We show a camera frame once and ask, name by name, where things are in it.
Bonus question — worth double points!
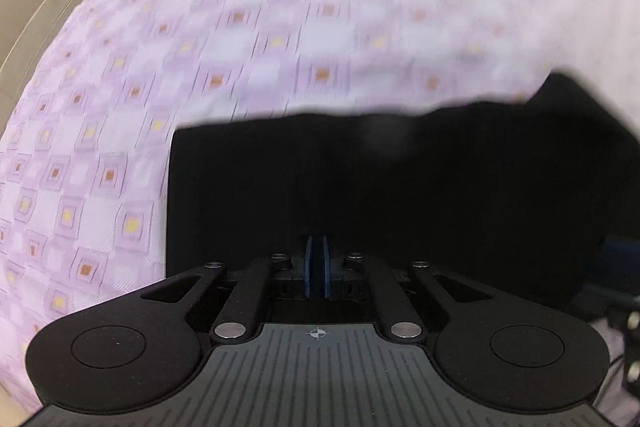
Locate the white folded panel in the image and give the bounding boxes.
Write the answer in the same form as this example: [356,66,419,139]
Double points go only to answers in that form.
[0,0,99,108]

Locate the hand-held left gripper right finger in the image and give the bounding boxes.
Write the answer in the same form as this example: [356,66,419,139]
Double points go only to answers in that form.
[322,234,493,340]

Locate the black pants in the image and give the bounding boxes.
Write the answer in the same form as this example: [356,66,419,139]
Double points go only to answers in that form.
[165,72,640,338]

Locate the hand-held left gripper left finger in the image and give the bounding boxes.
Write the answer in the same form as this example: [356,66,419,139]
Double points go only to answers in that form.
[140,234,316,340]

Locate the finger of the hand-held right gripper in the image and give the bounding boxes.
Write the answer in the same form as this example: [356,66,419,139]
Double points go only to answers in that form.
[602,289,640,398]
[599,234,640,274]

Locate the purple checked bed sheet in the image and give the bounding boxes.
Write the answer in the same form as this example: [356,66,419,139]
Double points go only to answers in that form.
[0,0,640,427]

